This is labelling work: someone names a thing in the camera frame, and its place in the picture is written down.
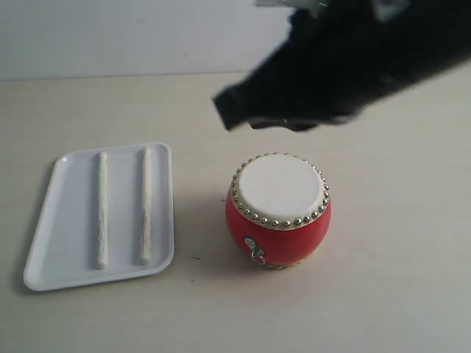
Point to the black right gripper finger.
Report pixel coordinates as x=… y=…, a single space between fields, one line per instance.
x=255 y=94

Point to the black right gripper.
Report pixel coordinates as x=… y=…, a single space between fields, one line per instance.
x=354 y=53

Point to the white wooden drumstick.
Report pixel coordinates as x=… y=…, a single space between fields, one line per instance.
x=102 y=253
x=146 y=206

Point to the small red drum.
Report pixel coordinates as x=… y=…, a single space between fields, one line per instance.
x=278 y=209

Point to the white rectangular plastic tray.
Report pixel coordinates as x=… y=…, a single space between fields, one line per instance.
x=64 y=248

